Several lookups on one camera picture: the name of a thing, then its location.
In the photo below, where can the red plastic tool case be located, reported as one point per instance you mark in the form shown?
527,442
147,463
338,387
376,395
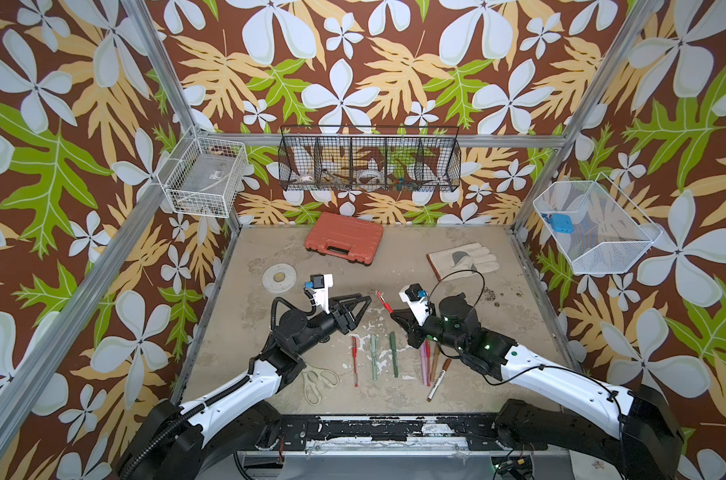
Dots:
349,238

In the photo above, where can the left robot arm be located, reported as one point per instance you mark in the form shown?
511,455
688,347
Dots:
174,441

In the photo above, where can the brown white marker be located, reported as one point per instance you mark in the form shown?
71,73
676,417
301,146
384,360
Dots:
439,380

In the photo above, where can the pink marker pen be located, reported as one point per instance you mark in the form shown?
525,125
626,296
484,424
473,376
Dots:
425,362

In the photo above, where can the white mesh basket right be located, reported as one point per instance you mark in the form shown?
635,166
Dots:
611,232

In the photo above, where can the red brown pen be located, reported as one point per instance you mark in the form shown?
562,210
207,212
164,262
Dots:
435,357

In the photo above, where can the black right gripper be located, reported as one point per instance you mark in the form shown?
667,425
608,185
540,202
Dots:
417,324

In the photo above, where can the red pen on table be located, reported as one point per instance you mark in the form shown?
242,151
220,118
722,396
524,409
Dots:
354,352

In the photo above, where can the white tape roll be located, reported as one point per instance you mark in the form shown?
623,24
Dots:
279,278

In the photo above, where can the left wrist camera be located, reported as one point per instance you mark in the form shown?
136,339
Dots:
318,287

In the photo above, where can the black wire basket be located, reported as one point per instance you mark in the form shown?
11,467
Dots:
370,158

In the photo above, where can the light green pen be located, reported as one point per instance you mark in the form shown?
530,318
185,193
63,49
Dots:
374,356

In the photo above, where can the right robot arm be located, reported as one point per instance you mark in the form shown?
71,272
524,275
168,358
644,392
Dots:
633,430

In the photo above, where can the dark green pen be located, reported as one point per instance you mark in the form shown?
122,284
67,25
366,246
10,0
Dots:
393,350

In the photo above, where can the red gel pen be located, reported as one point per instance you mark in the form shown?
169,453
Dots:
384,302

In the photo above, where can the white wire basket left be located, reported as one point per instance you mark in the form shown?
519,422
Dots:
202,176

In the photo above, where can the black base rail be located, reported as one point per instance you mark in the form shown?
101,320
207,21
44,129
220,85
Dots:
472,431

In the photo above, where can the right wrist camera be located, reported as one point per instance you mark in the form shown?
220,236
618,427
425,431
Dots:
416,298

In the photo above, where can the blue object in basket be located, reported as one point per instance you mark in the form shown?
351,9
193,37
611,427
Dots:
560,223

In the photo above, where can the beige handled scissors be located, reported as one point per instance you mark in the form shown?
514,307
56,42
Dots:
315,379

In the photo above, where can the white canvas work glove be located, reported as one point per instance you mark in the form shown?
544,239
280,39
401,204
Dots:
461,261

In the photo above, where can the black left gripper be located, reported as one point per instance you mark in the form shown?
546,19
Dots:
344,322

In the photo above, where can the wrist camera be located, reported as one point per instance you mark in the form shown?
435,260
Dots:
318,287
416,298

